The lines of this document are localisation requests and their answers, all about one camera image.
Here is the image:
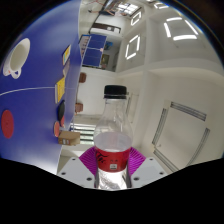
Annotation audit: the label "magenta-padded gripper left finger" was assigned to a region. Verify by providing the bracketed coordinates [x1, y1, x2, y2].
[57, 146, 100, 190]

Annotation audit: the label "brown cardboard box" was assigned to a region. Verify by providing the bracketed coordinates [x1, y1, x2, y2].
[58, 130, 81, 147]

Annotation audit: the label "ceiling lights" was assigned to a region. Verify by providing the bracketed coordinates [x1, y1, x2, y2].
[114, 1, 204, 61]

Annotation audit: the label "flat round red coaster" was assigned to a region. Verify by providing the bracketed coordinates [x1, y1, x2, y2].
[0, 109, 15, 139]

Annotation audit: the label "yellow book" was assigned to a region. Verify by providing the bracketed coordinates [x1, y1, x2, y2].
[54, 76, 67, 104]

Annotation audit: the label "folded blue table tennis table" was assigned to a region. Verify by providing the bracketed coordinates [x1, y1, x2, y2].
[81, 33, 108, 69]

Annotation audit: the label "ceiling air conditioner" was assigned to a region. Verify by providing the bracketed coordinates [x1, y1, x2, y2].
[151, 100, 212, 174]

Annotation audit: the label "clear red-labelled water bottle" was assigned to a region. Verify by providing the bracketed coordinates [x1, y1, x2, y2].
[93, 84, 134, 191]

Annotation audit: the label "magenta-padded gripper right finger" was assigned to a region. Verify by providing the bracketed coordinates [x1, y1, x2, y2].
[125, 146, 168, 190]

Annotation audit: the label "tall black-framed glass door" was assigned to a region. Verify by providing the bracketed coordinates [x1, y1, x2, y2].
[70, 122, 96, 146]

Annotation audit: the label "thin grey booklet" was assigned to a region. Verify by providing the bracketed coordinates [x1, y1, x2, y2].
[62, 59, 72, 78]

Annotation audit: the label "white mug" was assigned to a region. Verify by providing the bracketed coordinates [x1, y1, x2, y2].
[2, 37, 31, 80]

